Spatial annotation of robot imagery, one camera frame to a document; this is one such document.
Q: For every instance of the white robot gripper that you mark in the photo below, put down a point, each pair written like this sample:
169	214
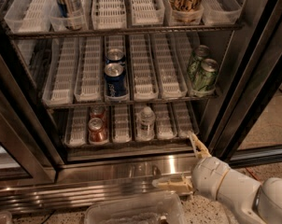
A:
208	175

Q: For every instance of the clear plastic water bottle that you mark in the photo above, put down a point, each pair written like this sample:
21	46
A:
145	124

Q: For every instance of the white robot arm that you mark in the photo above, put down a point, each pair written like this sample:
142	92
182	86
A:
251	201

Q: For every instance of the stainless steel fridge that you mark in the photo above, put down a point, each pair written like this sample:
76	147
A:
100	97

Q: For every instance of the clear plastic storage bin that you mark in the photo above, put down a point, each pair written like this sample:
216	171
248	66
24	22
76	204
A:
152	208

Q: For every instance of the front green soda can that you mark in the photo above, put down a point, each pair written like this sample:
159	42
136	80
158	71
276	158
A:
206	75

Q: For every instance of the green soda can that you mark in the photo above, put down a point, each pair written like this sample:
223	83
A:
200	53
206	75

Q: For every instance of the front red soda can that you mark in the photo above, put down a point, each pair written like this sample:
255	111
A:
97	131

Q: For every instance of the red soda can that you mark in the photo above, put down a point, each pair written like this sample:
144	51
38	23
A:
98	112
97	131

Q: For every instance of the rear red soda can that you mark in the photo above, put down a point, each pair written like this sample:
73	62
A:
98	112

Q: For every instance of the rear green soda can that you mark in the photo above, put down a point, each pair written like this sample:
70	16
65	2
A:
200	53

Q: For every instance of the front blue soda can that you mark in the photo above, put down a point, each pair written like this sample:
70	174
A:
114	74

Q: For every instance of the blue soda can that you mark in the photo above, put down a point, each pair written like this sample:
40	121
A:
114	74
115	56

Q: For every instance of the rear blue soda can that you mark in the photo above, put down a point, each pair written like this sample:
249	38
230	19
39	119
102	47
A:
115	56

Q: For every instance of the tall gold can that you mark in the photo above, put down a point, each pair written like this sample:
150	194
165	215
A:
186	10

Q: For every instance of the small clear container corner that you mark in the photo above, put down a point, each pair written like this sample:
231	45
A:
5	218

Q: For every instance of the tall silver blue can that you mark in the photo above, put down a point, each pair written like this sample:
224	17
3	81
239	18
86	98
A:
72	11

